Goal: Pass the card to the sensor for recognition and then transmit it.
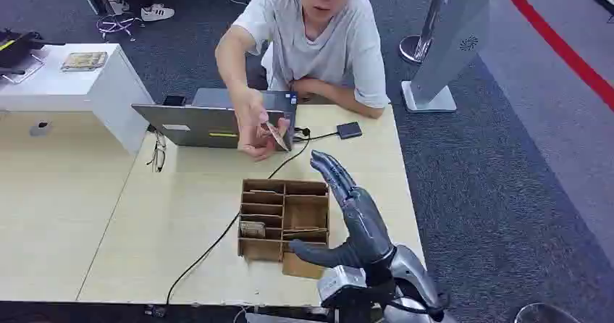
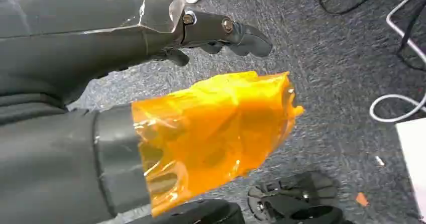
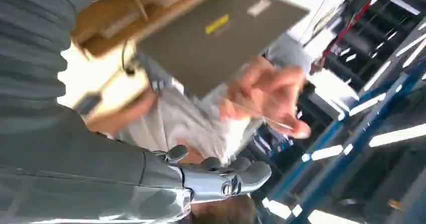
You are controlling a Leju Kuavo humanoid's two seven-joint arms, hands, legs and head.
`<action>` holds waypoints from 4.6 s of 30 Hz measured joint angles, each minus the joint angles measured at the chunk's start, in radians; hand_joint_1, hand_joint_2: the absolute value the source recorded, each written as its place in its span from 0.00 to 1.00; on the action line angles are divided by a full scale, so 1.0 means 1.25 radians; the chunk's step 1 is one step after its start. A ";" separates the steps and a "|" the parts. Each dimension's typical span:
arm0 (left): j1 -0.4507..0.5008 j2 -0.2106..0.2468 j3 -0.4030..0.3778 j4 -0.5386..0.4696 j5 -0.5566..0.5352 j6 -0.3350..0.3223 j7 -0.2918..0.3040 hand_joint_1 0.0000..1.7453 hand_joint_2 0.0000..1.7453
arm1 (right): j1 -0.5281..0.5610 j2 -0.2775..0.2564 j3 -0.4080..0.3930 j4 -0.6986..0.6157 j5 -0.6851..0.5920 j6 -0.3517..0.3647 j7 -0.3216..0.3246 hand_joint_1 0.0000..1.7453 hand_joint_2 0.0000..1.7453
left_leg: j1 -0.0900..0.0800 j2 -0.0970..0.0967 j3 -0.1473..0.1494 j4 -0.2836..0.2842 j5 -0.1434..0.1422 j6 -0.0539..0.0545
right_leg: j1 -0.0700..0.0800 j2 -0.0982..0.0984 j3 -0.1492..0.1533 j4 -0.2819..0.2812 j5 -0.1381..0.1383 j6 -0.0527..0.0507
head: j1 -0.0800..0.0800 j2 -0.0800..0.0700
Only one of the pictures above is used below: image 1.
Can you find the red barrier belt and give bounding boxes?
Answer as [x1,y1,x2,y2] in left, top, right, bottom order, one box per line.
[492,0,614,112]

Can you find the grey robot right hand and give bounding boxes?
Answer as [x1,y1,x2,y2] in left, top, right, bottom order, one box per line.
[289,150,396,269]

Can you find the eyeglasses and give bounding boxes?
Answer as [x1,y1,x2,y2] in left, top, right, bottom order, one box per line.
[146,131,168,174]

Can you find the grey desk grommet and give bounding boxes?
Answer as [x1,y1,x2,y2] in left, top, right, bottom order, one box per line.
[29,120,53,138]

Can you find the black device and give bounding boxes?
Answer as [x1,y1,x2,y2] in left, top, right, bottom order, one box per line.
[0,29,66,70]

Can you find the person's right hand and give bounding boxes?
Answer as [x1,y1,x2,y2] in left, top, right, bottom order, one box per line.
[236,90,292,162]

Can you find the grey kiosk stand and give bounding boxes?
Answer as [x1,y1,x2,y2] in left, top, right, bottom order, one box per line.
[401,0,493,114]

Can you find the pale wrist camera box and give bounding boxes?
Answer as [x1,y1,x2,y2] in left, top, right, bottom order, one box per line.
[316,265,369,307]

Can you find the wooden card box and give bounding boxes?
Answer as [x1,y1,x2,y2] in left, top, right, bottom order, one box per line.
[237,178,331,280]

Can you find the round chrome base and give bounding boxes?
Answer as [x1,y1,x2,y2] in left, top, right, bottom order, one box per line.
[514,303,582,323]

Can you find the grey laptop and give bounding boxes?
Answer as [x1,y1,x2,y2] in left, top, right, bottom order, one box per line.
[132,87,299,152]

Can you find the white cabinet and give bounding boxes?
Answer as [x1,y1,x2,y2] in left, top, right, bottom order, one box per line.
[0,42,155,156]

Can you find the person's left hand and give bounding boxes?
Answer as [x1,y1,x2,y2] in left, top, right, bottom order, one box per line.
[290,77,319,103]

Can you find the brown printed card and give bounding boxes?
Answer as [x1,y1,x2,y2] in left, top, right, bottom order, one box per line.
[240,221,266,239]

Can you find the clear plastic stand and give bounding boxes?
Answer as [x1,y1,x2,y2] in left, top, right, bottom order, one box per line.
[0,54,47,85]

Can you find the small black drive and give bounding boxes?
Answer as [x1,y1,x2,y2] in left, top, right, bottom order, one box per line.
[336,121,363,140]

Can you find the short black drive cable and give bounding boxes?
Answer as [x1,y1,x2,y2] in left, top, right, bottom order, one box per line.
[293,130,340,143]

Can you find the purple cable bundle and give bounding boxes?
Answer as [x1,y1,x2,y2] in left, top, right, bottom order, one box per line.
[96,13,145,42]

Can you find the chrome stanchion post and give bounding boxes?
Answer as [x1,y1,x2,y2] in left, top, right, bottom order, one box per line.
[399,0,455,66]

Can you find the long black cable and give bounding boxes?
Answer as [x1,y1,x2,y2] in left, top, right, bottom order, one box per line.
[164,127,312,309]

